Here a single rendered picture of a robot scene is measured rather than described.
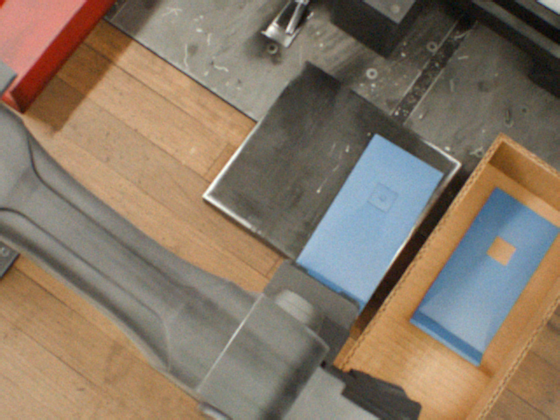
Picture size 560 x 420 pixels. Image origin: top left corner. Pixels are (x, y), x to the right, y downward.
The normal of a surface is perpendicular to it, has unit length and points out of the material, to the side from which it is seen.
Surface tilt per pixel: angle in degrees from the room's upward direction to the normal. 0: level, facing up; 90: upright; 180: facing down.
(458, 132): 0
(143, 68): 0
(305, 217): 0
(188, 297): 26
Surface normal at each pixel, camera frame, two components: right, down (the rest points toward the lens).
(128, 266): 0.40, 0.00
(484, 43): 0.04, -0.25
